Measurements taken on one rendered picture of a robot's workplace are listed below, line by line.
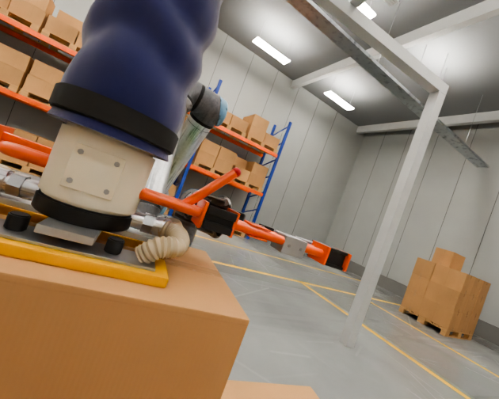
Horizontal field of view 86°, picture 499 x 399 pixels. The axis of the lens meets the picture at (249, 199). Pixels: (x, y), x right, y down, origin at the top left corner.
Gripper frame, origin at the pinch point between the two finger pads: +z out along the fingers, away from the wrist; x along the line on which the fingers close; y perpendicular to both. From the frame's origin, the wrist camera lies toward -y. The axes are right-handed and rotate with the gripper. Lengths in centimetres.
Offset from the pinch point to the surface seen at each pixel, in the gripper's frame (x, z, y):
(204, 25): 34.1, 6.8, 19.5
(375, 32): 210, -155, -133
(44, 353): -22.7, 19.0, 24.0
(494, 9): 485, -256, -427
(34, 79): 108, -693, 299
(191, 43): 29.4, 7.8, 20.6
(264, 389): -53, -17, -40
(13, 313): -18.0, 19.0, 28.9
